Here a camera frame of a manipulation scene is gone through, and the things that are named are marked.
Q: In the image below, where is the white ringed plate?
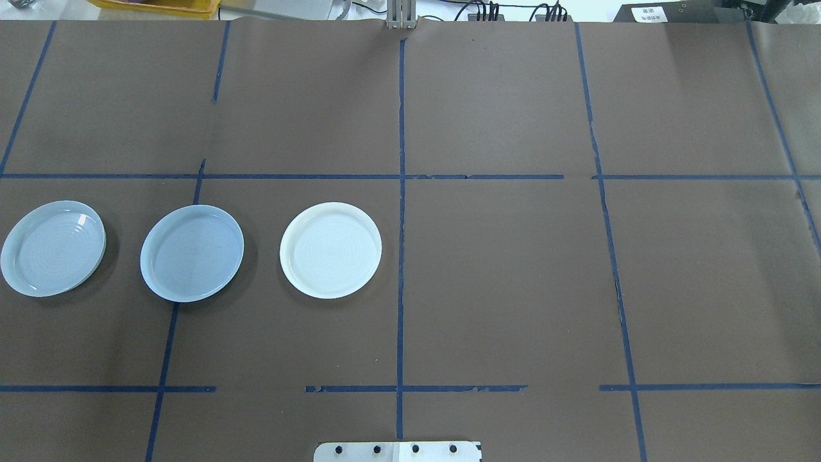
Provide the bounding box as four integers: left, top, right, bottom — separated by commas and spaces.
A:
280, 202, 383, 300

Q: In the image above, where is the light blue ringed plate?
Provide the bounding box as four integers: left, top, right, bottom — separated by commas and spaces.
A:
0, 200, 107, 298

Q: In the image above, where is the blue smooth plate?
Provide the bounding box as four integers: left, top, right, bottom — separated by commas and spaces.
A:
140, 205, 245, 303

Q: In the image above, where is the grey flat board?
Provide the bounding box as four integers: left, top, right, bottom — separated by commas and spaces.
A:
218, 0, 341, 21

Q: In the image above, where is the yellow plastic bin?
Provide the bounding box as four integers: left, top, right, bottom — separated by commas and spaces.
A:
87, 0, 222, 19

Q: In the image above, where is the black box with white label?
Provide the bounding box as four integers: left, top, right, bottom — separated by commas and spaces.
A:
613, 2, 729, 24

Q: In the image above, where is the white crumpled plastic bag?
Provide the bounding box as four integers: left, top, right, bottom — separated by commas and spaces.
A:
784, 2, 821, 26

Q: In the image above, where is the aluminium profile post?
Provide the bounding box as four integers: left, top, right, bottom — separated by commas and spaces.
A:
386, 0, 418, 30

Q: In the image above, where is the white post with square base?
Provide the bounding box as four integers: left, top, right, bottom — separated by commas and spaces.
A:
314, 441, 483, 462

